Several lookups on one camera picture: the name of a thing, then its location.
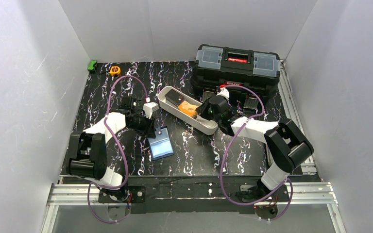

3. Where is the orange card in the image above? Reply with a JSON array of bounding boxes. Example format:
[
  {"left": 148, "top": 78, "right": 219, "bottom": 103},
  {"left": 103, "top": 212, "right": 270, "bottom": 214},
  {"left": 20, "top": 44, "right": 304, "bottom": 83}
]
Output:
[{"left": 177, "top": 100, "right": 198, "bottom": 119}]

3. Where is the blue leather card holder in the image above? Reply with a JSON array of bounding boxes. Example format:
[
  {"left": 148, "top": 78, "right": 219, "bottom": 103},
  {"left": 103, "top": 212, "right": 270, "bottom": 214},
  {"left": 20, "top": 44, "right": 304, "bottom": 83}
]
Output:
[{"left": 147, "top": 126, "right": 174, "bottom": 160}]

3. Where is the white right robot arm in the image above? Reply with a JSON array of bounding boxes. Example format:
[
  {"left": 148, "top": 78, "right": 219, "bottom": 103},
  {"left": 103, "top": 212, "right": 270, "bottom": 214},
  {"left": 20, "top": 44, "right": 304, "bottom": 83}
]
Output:
[{"left": 196, "top": 95, "right": 314, "bottom": 195}]

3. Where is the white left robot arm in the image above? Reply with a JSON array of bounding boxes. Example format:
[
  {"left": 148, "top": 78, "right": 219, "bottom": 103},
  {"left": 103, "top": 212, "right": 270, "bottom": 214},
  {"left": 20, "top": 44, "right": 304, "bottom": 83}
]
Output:
[{"left": 65, "top": 97, "right": 159, "bottom": 190}]

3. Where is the black card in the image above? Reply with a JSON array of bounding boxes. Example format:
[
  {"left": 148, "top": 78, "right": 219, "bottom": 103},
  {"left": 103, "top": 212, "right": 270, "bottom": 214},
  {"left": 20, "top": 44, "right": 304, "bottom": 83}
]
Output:
[{"left": 165, "top": 89, "right": 185, "bottom": 107}]

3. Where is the black marbled table mat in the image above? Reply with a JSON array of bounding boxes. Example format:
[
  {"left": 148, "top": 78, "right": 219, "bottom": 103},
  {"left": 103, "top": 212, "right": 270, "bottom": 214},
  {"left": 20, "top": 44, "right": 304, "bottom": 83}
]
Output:
[{"left": 59, "top": 61, "right": 303, "bottom": 178}]

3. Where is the black plastic toolbox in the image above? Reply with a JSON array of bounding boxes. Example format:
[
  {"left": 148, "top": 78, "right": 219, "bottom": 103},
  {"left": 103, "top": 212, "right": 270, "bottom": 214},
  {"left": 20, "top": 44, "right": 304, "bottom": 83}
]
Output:
[{"left": 190, "top": 44, "right": 281, "bottom": 111}]

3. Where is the yellow tape measure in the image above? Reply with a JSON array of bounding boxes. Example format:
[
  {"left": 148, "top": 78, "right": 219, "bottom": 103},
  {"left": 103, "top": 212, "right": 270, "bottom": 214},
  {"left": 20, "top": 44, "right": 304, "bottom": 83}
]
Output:
[{"left": 109, "top": 66, "right": 121, "bottom": 76}]

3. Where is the green small object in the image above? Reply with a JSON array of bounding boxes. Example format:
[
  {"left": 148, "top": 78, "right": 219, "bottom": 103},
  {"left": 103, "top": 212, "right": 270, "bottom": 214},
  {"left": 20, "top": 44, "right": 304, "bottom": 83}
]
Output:
[{"left": 87, "top": 60, "right": 98, "bottom": 72}]

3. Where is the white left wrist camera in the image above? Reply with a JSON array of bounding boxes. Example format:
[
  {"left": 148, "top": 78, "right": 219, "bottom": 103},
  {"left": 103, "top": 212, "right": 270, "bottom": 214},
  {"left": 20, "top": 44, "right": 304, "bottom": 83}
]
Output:
[{"left": 143, "top": 102, "right": 159, "bottom": 119}]

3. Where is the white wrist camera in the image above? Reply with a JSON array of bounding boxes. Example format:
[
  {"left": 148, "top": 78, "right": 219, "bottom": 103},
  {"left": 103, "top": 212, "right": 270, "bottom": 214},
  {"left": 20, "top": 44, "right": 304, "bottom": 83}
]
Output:
[
  {"left": 143, "top": 102, "right": 159, "bottom": 119},
  {"left": 217, "top": 87, "right": 230, "bottom": 100}
]

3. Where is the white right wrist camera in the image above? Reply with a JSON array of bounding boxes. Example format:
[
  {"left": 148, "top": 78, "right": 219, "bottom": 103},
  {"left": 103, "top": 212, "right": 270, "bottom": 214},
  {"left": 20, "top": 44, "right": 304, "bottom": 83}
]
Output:
[{"left": 217, "top": 87, "right": 230, "bottom": 100}]

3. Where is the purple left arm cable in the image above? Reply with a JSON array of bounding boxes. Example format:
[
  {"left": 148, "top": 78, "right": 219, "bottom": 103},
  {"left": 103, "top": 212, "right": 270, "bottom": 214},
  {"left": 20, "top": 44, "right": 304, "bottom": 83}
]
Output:
[{"left": 87, "top": 75, "right": 151, "bottom": 225}]

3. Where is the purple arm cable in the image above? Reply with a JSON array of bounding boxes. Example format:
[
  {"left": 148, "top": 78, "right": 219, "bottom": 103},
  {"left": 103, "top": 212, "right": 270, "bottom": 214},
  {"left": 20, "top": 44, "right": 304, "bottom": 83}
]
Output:
[
  {"left": 219, "top": 84, "right": 294, "bottom": 222},
  {"left": 87, "top": 75, "right": 151, "bottom": 225}
]

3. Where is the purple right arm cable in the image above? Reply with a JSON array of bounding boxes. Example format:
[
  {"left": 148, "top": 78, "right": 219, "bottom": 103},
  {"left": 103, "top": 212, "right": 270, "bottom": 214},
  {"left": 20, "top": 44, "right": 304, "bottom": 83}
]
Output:
[{"left": 219, "top": 84, "right": 294, "bottom": 222}]

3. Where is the aluminium frame rail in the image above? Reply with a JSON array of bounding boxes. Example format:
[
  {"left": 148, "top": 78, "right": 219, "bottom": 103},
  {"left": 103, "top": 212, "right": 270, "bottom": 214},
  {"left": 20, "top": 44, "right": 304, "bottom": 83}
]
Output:
[{"left": 41, "top": 71, "right": 340, "bottom": 233}]

